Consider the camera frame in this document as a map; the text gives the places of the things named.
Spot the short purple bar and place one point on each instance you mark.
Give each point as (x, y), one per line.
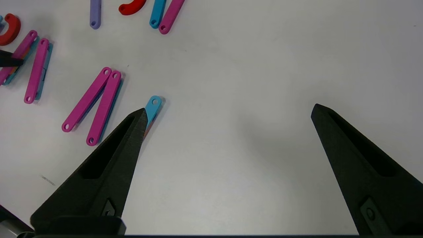
(95, 13)

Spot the long blue bar orange dot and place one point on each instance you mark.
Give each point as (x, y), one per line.
(154, 105)

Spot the short pink bar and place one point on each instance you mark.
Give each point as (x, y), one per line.
(171, 16)

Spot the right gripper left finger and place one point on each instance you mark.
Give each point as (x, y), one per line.
(99, 185)

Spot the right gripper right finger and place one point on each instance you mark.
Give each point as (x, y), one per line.
(373, 185)

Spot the large red curved piece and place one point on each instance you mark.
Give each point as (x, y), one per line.
(15, 28)

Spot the long pink bar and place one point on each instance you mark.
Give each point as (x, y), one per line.
(87, 99)
(104, 107)
(38, 66)
(28, 41)

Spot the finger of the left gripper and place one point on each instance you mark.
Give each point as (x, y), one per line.
(10, 60)

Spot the small red curved piece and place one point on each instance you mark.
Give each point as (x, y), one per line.
(132, 8)

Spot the short blue bar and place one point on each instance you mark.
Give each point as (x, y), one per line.
(157, 13)

